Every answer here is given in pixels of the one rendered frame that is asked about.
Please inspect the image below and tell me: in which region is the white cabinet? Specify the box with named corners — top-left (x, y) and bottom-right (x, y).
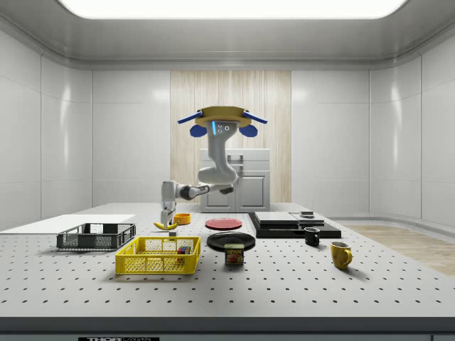
top-left (199, 148), bottom-right (272, 214)

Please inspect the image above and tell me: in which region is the black mug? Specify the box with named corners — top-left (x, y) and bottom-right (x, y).
top-left (304, 227), bottom-right (321, 247)

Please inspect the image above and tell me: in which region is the dark grey basket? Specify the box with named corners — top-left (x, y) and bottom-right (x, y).
top-left (55, 222), bottom-right (137, 252)

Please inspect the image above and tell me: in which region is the yellow mug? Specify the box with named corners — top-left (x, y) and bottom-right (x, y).
top-left (329, 241), bottom-right (354, 269)

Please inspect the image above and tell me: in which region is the yellow banana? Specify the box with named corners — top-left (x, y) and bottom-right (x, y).
top-left (153, 220), bottom-right (180, 232)

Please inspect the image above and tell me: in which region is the red plate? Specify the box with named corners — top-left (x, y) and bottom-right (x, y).
top-left (205, 217), bottom-right (242, 231)

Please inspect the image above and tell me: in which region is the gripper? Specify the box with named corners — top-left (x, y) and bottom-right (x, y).
top-left (159, 208), bottom-right (178, 229)

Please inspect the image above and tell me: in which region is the yellow basket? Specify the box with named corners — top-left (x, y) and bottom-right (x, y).
top-left (114, 236), bottom-right (202, 276)

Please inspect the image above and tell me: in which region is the black plate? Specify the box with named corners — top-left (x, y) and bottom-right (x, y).
top-left (205, 231), bottom-right (257, 251)

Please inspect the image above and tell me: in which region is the flat-sided can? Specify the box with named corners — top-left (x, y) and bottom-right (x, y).
top-left (223, 243), bottom-right (245, 266)

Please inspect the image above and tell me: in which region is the black stove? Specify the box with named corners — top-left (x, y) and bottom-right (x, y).
top-left (247, 210), bottom-right (343, 239)

